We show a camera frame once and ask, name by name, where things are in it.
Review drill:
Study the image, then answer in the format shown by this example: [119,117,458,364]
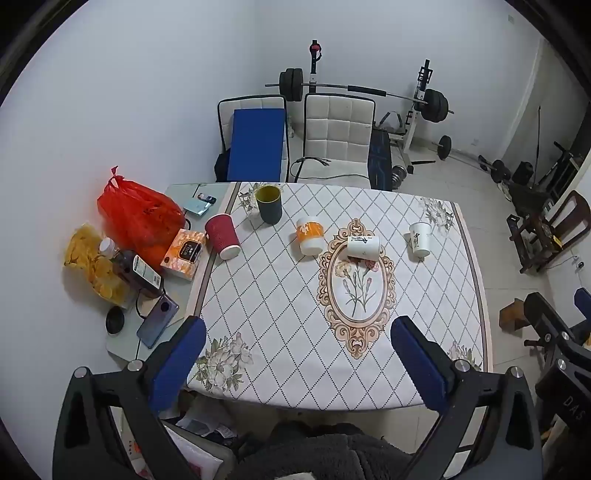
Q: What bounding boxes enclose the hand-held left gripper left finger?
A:
[53,316,241,480]

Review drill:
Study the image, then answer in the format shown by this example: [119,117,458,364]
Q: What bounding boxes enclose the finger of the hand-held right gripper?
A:
[524,292,583,365]
[574,287,591,326]

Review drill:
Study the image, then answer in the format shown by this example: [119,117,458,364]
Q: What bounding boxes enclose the black charging cable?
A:
[134,285,168,320]

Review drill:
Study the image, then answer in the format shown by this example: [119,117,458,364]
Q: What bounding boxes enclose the floral diamond pattern tablecloth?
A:
[186,181,494,411]

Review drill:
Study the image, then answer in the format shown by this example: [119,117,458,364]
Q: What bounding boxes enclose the purple smartphone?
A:
[137,295,180,349]

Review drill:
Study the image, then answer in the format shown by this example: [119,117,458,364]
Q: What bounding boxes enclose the white padded chair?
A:
[286,92,376,190]
[217,95,290,184]

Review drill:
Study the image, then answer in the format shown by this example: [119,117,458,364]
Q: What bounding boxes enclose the wooden block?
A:
[499,298,533,331]

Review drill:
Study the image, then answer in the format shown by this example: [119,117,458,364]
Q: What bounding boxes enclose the dark green cup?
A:
[255,185,283,225]

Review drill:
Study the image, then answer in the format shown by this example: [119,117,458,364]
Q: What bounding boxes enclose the pile of papers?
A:
[174,398,237,446]

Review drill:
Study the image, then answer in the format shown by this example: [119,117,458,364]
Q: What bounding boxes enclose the brown bottle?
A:
[99,237,166,297]

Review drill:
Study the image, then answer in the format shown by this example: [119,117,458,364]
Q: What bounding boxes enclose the orange and white cup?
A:
[296,217,325,256]

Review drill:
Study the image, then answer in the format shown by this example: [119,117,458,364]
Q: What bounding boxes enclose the black bag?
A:
[214,150,232,182]

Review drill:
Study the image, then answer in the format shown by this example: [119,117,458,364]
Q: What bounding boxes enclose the black dumbbells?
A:
[479,156,513,184]

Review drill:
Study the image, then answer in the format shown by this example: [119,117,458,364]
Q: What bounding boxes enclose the person's dark fleece clothing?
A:
[235,420,417,480]

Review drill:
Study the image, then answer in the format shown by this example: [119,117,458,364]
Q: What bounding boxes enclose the wooden chair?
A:
[507,190,591,276]

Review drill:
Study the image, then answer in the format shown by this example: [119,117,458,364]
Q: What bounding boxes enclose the black barbell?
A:
[265,68,454,124]

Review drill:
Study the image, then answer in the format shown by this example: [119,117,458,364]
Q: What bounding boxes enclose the orange tissue box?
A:
[160,229,208,281]

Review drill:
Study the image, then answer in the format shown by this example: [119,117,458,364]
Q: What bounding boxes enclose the red ribbed paper cup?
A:
[204,213,241,260]

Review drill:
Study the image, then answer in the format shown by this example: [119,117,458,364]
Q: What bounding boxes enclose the black cable on chair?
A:
[294,156,371,182]

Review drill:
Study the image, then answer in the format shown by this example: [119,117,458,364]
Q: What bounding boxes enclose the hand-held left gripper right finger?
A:
[390,316,544,480]

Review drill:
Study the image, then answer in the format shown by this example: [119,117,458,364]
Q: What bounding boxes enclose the white plastic bag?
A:
[117,406,237,480]

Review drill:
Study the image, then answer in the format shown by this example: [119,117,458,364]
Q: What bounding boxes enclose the small barbell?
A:
[431,135,491,171]

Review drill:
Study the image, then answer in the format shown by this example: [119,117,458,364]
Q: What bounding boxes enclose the blue cushion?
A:
[226,109,286,182]

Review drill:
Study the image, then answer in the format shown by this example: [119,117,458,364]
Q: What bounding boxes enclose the black kettlebell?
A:
[513,161,537,186]

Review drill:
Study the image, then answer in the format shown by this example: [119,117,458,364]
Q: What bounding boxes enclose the red plastic bag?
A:
[97,166,187,265]

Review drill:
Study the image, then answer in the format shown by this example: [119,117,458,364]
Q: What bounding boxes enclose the bag of yellow chips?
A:
[63,224,136,308]

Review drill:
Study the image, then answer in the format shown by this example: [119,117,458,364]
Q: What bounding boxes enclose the white paper cup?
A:
[409,222,433,258]
[346,234,380,260]

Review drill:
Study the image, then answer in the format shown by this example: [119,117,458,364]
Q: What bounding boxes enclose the weight bench rack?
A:
[305,40,445,176]

